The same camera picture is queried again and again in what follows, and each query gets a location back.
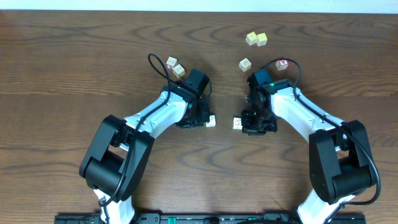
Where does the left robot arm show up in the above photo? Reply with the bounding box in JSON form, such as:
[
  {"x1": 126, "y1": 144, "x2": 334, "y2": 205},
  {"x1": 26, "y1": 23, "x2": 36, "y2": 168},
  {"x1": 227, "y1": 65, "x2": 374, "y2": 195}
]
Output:
[{"x1": 79, "y1": 69, "x2": 211, "y2": 223}]

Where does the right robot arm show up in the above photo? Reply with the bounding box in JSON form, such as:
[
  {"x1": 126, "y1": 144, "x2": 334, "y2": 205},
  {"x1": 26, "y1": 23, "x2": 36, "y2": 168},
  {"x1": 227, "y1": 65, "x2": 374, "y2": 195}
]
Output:
[{"x1": 241, "y1": 69, "x2": 381, "y2": 223}]

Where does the white block yellow side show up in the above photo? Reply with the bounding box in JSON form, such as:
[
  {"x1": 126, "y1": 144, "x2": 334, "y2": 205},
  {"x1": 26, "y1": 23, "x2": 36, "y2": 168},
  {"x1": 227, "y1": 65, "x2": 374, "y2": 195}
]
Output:
[{"x1": 173, "y1": 64, "x2": 185, "y2": 78}]

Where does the white yellow block centre right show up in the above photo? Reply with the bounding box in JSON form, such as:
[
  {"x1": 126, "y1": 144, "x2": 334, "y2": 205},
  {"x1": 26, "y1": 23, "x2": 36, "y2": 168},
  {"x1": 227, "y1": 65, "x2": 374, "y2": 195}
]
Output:
[{"x1": 239, "y1": 58, "x2": 252, "y2": 72}]

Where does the white block red side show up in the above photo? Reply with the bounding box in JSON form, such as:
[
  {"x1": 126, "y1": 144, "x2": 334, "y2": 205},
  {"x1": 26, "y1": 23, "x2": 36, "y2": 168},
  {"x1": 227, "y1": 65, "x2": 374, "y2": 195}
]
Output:
[{"x1": 166, "y1": 57, "x2": 178, "y2": 70}]

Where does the red letter block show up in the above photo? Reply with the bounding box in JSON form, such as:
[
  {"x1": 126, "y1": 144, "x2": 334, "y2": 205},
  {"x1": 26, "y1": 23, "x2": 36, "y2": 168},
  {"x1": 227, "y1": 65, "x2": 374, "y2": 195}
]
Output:
[{"x1": 275, "y1": 60, "x2": 289, "y2": 71}]

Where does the yellow block far right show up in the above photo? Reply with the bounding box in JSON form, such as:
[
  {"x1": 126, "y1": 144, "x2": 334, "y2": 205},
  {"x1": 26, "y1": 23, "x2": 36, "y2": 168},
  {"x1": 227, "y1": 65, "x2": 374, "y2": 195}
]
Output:
[{"x1": 256, "y1": 32, "x2": 268, "y2": 47}]

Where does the yellow block far left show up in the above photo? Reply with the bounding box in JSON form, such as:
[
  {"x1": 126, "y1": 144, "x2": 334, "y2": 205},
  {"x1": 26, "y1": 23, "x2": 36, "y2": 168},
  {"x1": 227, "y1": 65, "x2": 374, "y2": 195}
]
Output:
[{"x1": 246, "y1": 32, "x2": 257, "y2": 45}]

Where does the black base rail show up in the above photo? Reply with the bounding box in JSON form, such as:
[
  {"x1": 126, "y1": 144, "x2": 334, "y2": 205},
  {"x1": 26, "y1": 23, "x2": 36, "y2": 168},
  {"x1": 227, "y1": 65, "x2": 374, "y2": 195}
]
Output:
[{"x1": 54, "y1": 212, "x2": 367, "y2": 224}]

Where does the right black cable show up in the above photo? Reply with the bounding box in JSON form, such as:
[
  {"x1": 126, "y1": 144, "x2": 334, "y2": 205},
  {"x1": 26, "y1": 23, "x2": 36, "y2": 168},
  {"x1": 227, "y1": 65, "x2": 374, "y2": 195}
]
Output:
[{"x1": 259, "y1": 58, "x2": 382, "y2": 224}]

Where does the black cable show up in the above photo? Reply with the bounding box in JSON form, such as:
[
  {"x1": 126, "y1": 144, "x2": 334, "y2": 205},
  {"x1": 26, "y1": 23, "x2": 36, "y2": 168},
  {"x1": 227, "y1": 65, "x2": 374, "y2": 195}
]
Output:
[
  {"x1": 98, "y1": 53, "x2": 213, "y2": 224},
  {"x1": 259, "y1": 58, "x2": 382, "y2": 224}
]

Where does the left black cable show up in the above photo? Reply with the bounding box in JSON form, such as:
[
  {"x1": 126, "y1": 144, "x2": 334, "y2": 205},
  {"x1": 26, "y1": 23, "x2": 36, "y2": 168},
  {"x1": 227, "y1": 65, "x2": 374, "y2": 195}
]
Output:
[{"x1": 98, "y1": 53, "x2": 213, "y2": 224}]

